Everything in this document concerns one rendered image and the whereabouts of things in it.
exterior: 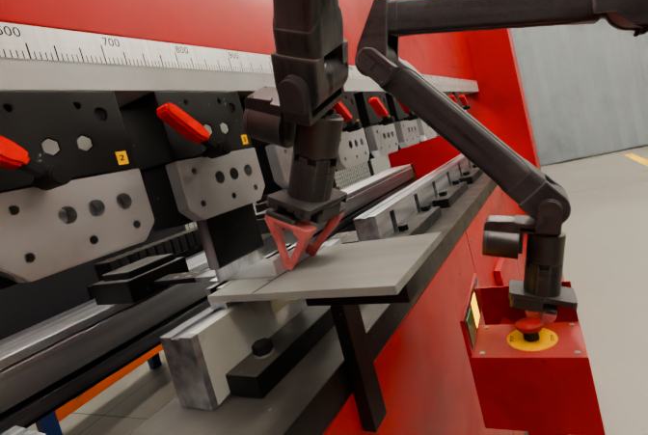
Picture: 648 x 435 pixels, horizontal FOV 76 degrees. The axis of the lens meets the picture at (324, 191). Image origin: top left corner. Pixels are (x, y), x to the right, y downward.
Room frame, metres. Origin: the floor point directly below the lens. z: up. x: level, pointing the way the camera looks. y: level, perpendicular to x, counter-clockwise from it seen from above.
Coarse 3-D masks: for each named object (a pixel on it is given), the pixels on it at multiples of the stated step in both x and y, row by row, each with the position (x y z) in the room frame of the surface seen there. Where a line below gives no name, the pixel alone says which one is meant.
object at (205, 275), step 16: (160, 256) 0.75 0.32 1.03; (112, 272) 0.71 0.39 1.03; (128, 272) 0.67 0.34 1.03; (144, 272) 0.69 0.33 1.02; (160, 272) 0.70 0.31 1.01; (176, 272) 0.73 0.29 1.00; (192, 272) 0.68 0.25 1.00; (208, 272) 0.64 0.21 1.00; (96, 288) 0.70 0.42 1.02; (112, 288) 0.68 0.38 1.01; (128, 288) 0.65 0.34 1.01; (144, 288) 0.67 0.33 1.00; (160, 288) 0.70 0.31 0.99; (112, 304) 0.68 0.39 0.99
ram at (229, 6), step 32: (0, 0) 0.39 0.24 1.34; (32, 0) 0.41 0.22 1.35; (64, 0) 0.44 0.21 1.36; (96, 0) 0.47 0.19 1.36; (128, 0) 0.51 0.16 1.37; (160, 0) 0.55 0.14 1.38; (192, 0) 0.60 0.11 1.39; (224, 0) 0.65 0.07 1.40; (256, 0) 0.73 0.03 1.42; (352, 0) 1.08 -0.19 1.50; (96, 32) 0.46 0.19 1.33; (128, 32) 0.50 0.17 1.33; (160, 32) 0.54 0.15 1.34; (192, 32) 0.58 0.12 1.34; (224, 32) 0.64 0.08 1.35; (256, 32) 0.71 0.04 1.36; (352, 32) 1.04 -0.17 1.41; (0, 64) 0.38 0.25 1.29; (32, 64) 0.40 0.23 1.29; (64, 64) 0.42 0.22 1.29; (96, 64) 0.45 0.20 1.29; (352, 64) 1.00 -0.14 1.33; (416, 64) 1.45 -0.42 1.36; (448, 64) 1.88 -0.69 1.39; (128, 96) 0.50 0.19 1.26
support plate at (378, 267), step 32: (320, 256) 0.58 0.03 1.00; (352, 256) 0.53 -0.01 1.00; (384, 256) 0.49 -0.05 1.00; (416, 256) 0.46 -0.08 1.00; (224, 288) 0.54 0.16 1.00; (256, 288) 0.50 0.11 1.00; (288, 288) 0.46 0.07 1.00; (320, 288) 0.43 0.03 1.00; (352, 288) 0.41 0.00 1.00; (384, 288) 0.39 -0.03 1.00
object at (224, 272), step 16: (240, 208) 0.62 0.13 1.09; (208, 224) 0.56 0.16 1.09; (224, 224) 0.59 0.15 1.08; (240, 224) 0.61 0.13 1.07; (256, 224) 0.64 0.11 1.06; (208, 240) 0.56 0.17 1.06; (224, 240) 0.58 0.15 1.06; (240, 240) 0.61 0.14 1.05; (256, 240) 0.64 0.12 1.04; (208, 256) 0.57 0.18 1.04; (224, 256) 0.57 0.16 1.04; (240, 256) 0.60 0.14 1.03; (256, 256) 0.64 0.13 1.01; (224, 272) 0.58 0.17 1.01
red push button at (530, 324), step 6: (522, 318) 0.63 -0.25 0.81; (528, 318) 0.62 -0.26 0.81; (534, 318) 0.62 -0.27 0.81; (516, 324) 0.62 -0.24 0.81; (522, 324) 0.61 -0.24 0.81; (528, 324) 0.60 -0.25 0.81; (534, 324) 0.60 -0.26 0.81; (540, 324) 0.60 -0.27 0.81; (522, 330) 0.60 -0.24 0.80; (528, 330) 0.60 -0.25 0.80; (534, 330) 0.59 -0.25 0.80; (540, 330) 0.60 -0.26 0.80; (528, 336) 0.61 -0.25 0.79; (534, 336) 0.60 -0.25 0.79
